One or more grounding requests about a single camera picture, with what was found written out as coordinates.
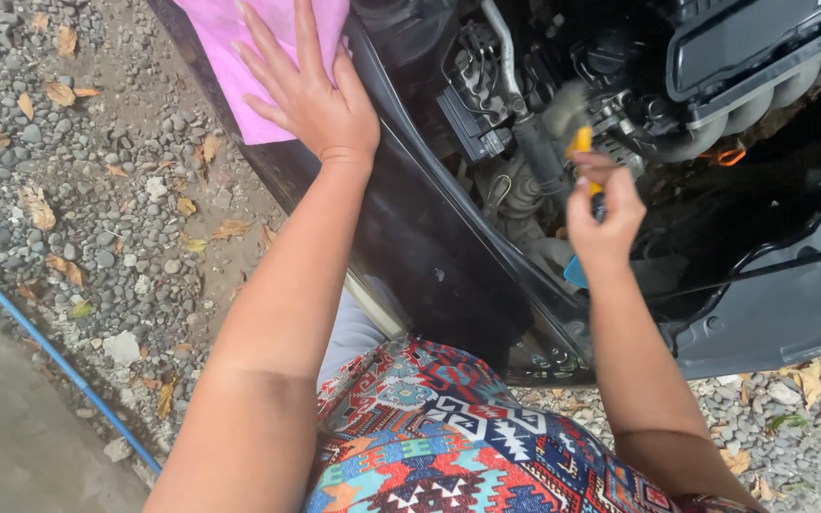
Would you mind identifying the yellow handled detailing brush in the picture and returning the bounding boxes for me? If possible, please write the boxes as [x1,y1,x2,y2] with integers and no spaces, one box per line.
[544,78,608,290]

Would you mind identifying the black oil filler cap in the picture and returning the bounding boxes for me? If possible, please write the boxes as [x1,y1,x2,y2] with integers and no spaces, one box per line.
[573,32,632,86]

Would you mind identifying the person's left hand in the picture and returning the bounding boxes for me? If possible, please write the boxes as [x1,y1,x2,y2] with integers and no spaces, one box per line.
[231,0,382,165]

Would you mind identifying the colourful patterned dress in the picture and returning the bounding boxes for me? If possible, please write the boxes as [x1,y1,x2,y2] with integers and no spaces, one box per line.
[302,337,764,513]

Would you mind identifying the silver metal pipe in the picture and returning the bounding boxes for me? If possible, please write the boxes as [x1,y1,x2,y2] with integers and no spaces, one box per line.
[480,0,530,118]

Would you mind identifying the black engine bay module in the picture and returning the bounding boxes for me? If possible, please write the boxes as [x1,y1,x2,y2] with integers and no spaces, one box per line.
[437,84,515,163]

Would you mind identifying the black plastic engine cover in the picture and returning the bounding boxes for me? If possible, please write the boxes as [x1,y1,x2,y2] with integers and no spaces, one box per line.
[666,0,821,118]

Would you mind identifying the gray intake manifold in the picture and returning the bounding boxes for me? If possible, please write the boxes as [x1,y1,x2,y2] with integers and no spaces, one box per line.
[631,34,821,165]

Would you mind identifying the black car body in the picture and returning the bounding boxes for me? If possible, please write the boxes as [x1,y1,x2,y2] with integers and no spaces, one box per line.
[147,0,597,387]

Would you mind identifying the blue garden hose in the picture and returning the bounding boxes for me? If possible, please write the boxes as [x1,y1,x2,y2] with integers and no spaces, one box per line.
[0,244,163,477]

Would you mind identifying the black rubber hose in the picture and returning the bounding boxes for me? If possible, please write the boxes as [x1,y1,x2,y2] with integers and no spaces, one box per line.
[512,113,573,204]

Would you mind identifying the gray plastic car panel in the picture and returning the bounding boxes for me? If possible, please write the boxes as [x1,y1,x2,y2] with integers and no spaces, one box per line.
[670,192,821,380]

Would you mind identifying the gray trouser leg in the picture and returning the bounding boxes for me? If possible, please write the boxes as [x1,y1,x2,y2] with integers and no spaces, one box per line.
[316,287,389,391]

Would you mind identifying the person's right hand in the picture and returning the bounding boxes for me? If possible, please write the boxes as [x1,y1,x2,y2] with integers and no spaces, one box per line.
[566,151,647,276]

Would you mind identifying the orange dipstick handle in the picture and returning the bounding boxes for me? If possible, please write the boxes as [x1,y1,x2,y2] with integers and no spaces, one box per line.
[699,146,748,168]

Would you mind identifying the pink cleaning cloth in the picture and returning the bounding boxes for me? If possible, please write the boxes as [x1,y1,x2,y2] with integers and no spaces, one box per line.
[172,0,352,147]

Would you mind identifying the thin black prop rod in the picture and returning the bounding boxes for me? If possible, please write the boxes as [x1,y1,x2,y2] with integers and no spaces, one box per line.
[649,241,821,304]

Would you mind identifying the scattered dry leaves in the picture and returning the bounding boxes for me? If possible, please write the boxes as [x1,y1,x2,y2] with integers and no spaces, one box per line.
[0,0,272,421]

